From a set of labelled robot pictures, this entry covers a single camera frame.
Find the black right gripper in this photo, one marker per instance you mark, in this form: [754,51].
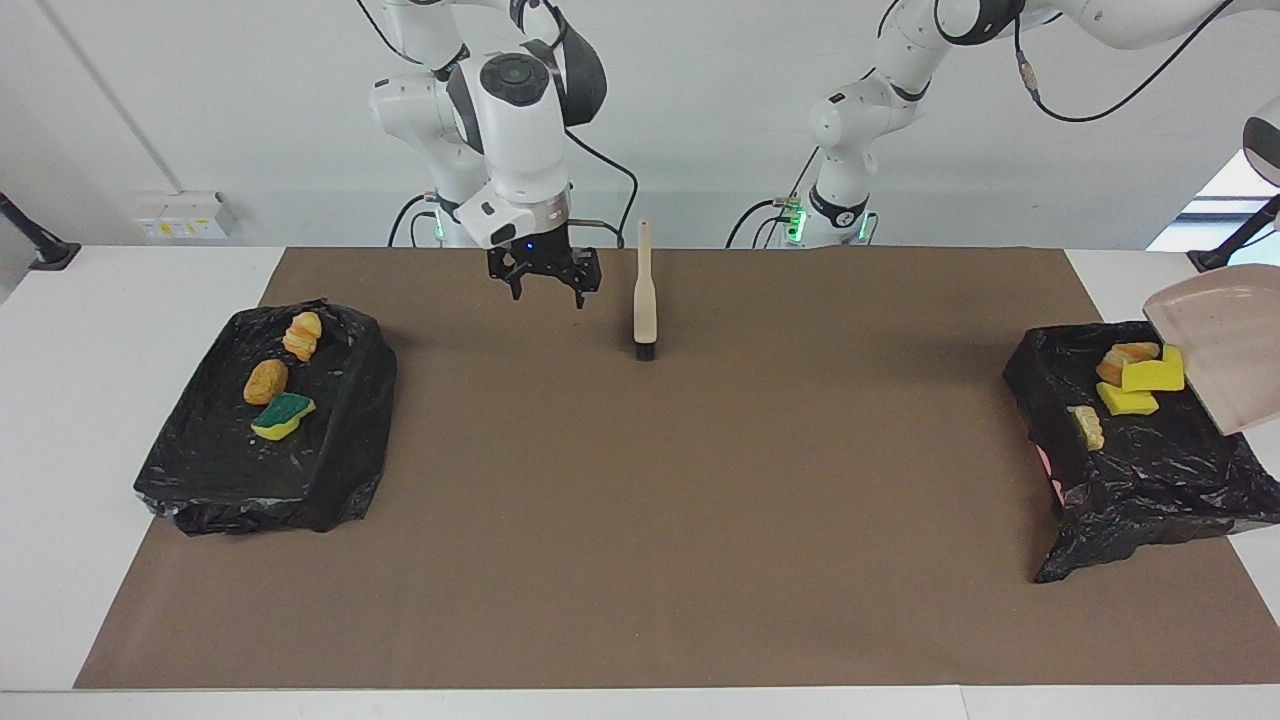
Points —
[545,258]

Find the beige hand brush black bristles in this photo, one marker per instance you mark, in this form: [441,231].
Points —
[645,300]

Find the orange striped croissant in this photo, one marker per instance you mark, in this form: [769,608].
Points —
[1115,362]

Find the pale ridged bread piece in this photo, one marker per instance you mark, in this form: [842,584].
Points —
[1088,428]

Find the black camera stand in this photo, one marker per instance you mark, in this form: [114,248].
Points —
[1235,240]
[35,240]

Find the white wall socket box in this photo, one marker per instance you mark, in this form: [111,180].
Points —
[180,215]

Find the yellow green scouring sponge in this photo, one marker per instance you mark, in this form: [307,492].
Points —
[283,416]

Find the brown oval bread roll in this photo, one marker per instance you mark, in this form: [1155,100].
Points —
[266,382]

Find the yellow sponge piece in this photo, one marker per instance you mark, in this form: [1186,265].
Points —
[1128,402]
[1152,374]

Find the brown table mat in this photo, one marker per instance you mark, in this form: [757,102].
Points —
[700,500]

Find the beige plastic dustpan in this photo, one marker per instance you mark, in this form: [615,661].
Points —
[1225,340]

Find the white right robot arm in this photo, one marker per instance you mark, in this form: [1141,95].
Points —
[520,120]

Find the black bag lined pink bin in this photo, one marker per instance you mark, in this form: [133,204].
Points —
[1160,480]

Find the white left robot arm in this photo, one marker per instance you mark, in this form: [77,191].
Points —
[870,100]

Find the golden croissant bread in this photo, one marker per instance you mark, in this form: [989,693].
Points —
[302,336]

